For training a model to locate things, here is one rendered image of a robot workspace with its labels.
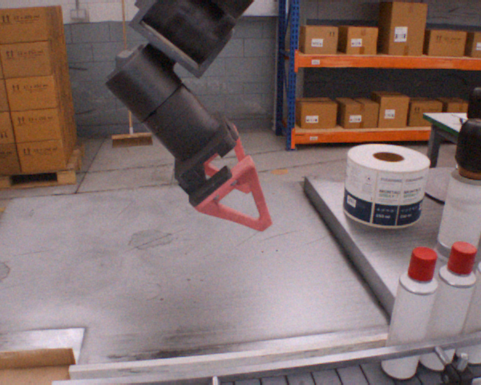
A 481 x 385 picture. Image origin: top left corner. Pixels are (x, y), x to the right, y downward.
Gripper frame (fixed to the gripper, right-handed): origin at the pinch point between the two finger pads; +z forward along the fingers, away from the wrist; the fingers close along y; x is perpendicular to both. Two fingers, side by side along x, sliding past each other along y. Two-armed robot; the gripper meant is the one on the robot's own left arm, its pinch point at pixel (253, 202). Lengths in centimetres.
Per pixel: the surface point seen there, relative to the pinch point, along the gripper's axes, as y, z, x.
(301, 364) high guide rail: -3.4, 20.0, 9.1
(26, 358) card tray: 13.1, 2.5, 47.4
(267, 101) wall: 440, 118, -20
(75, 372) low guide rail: 3.5, 4.9, 35.3
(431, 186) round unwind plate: 62, 61, -32
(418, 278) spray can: -0.7, 22.8, -9.1
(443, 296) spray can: -0.1, 29.0, -10.5
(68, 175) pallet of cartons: 299, 17, 143
